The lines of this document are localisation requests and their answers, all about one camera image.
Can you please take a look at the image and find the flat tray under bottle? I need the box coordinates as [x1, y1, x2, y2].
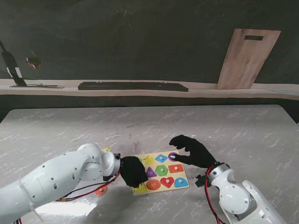
[9, 84, 65, 90]

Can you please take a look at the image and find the long black tray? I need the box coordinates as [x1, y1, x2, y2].
[78, 81, 189, 92]

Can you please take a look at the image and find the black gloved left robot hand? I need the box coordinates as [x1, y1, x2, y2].
[120, 155, 149, 188]

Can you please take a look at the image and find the red cable of arm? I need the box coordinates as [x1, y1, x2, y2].
[204, 169, 225, 224]
[55, 169, 122, 203]

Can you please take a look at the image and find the green hexagon puzzle piece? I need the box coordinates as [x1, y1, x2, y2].
[155, 164, 170, 177]

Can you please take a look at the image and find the red heart puzzle piece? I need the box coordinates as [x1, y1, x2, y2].
[159, 176, 175, 189]

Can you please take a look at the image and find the yellow wooden shape puzzle board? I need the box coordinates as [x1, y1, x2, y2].
[133, 150, 190, 196]

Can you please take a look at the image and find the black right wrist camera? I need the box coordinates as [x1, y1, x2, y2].
[195, 175, 208, 188]

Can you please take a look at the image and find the light wooden shelf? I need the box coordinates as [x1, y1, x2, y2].
[0, 78, 299, 101]

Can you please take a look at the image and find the blue diamond puzzle piece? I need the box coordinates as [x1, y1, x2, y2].
[155, 154, 169, 164]

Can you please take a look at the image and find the blue semicircle puzzle piece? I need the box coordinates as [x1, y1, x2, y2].
[173, 177, 189, 188]

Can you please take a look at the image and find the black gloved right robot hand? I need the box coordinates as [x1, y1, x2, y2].
[169, 134, 217, 168]

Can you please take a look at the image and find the orange oval puzzle piece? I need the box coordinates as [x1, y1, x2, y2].
[94, 186, 108, 197]

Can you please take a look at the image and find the orange rectangle puzzle piece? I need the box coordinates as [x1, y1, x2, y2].
[168, 164, 184, 174]

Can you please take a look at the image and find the yellow trapezoid puzzle piece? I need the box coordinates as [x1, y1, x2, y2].
[134, 182, 147, 194]

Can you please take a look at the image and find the wooden cutting board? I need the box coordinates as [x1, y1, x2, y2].
[216, 28, 282, 90]

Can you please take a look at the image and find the wine glass with red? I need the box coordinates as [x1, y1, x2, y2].
[25, 50, 42, 70]

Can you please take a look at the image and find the red cable of right arm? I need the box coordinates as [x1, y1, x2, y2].
[204, 169, 225, 224]

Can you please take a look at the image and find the red cable of left arm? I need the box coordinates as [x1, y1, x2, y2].
[55, 169, 122, 203]

